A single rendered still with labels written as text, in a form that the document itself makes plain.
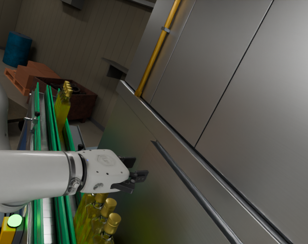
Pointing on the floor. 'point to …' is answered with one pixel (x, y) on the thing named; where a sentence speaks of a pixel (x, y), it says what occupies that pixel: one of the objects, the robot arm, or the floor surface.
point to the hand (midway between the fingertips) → (134, 169)
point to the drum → (17, 49)
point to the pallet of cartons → (28, 75)
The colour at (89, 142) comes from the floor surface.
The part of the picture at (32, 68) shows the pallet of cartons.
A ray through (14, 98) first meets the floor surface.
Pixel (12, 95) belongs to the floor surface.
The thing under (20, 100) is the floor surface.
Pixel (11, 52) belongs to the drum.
